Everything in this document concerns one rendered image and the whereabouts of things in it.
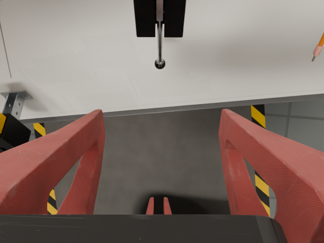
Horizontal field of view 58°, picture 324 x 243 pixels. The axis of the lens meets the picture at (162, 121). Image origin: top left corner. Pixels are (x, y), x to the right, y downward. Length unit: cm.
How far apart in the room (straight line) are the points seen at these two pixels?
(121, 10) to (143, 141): 113
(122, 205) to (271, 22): 133
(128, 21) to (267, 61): 21
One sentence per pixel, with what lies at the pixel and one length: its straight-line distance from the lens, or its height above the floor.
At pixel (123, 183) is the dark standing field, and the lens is 155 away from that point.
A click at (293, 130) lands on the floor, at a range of 149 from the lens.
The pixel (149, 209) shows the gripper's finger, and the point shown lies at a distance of 27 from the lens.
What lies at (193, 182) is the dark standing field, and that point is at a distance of 149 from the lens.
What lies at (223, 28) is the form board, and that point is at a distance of 40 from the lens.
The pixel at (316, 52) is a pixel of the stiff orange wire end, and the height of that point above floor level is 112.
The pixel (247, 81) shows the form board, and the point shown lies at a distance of 49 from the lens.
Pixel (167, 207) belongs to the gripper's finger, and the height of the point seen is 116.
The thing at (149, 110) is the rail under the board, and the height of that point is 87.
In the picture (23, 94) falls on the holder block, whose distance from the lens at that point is 55.
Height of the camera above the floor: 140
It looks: 79 degrees down
